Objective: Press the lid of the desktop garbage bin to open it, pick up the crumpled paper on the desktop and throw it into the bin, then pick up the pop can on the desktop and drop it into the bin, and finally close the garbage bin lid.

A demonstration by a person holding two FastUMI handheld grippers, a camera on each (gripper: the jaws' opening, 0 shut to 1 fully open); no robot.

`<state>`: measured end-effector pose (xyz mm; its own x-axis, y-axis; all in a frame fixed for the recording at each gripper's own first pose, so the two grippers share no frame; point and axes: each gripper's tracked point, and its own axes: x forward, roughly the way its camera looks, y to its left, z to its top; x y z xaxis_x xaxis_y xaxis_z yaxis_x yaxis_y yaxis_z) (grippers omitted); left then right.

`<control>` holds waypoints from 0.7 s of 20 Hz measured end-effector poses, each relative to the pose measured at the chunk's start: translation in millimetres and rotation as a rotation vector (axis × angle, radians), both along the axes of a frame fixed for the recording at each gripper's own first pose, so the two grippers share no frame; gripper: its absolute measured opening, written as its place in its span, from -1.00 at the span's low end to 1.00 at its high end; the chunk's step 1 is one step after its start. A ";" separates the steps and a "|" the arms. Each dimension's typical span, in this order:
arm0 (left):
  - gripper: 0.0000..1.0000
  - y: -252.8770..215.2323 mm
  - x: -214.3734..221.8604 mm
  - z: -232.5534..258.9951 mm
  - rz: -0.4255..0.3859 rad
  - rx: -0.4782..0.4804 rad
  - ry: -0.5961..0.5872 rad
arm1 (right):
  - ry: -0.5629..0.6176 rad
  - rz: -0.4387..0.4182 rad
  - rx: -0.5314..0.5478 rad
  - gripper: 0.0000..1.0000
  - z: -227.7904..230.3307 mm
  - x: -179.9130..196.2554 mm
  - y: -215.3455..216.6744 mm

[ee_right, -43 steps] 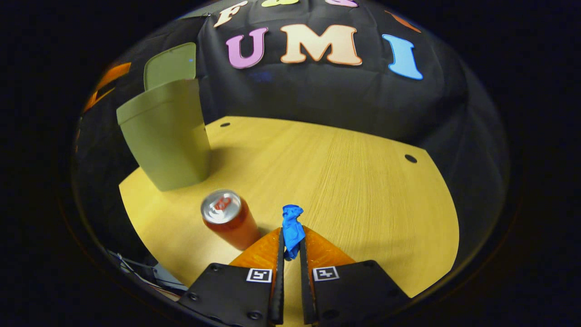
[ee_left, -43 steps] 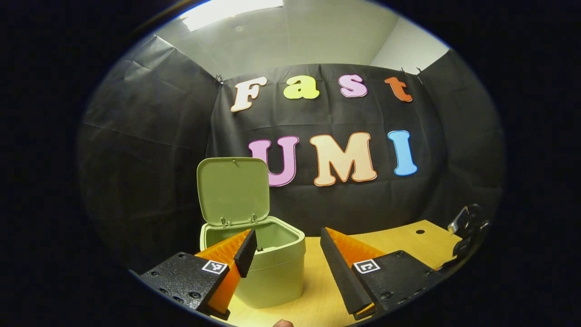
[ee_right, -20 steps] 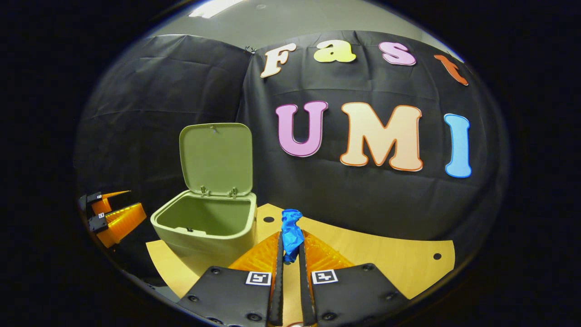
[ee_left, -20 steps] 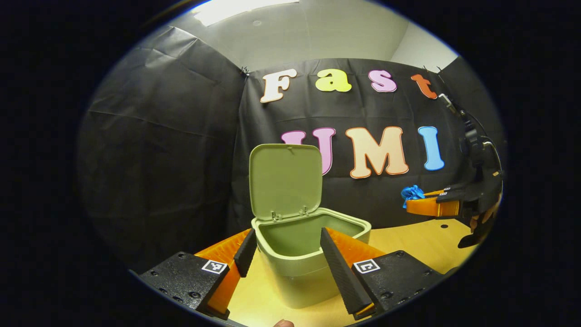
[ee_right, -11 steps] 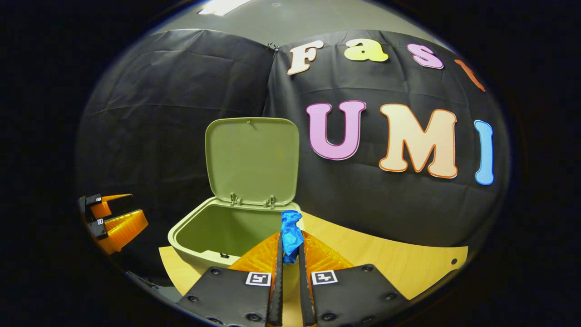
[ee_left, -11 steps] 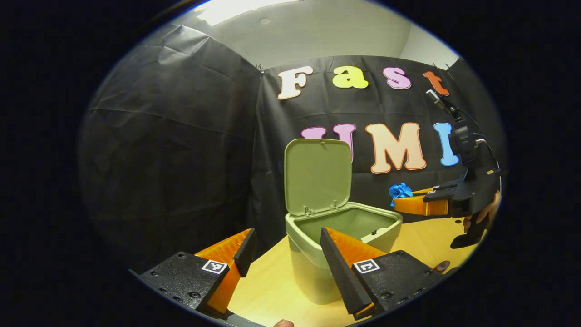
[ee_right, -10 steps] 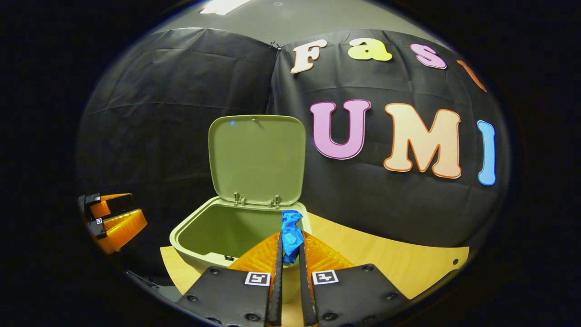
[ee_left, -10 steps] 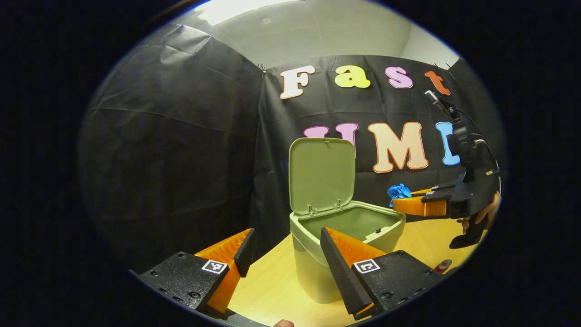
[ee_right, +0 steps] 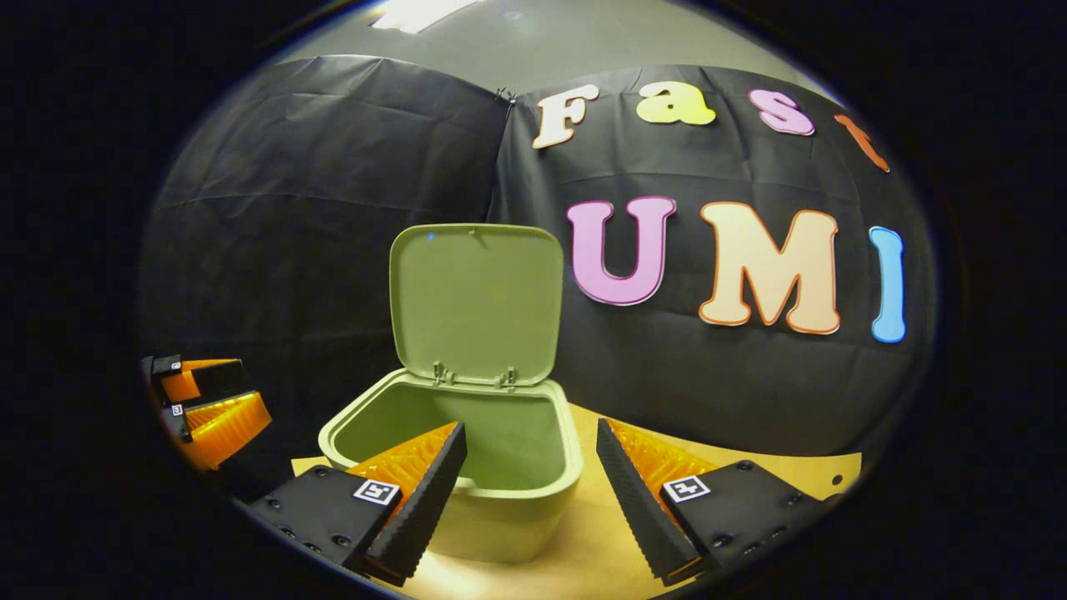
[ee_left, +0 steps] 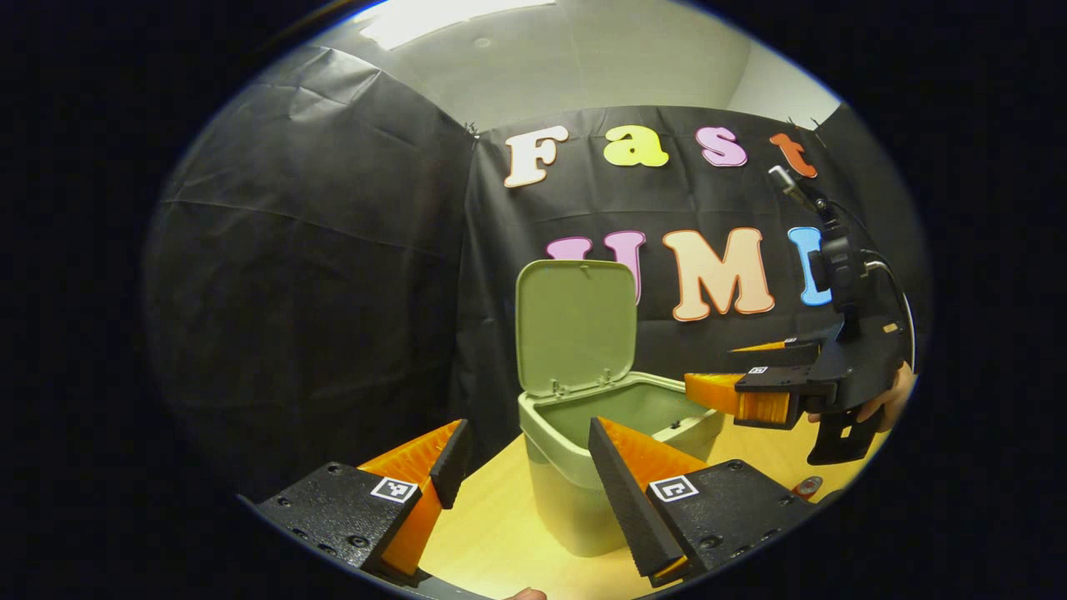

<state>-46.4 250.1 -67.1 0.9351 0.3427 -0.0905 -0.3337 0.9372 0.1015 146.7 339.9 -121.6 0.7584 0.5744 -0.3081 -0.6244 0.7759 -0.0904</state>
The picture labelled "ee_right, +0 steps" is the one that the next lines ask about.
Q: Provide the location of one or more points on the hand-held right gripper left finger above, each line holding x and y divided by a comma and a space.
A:
429, 500

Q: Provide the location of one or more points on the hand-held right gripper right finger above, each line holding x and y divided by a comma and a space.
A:
638, 508

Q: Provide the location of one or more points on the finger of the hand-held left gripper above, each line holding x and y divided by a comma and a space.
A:
208, 379
225, 429

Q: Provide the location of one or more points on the green desktop garbage bin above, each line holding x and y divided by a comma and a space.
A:
475, 300

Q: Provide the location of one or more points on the wooden desktop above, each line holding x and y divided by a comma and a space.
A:
583, 542

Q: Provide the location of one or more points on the black binder clip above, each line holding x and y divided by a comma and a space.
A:
504, 95

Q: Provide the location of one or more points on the ceiling light panel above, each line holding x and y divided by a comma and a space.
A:
421, 12

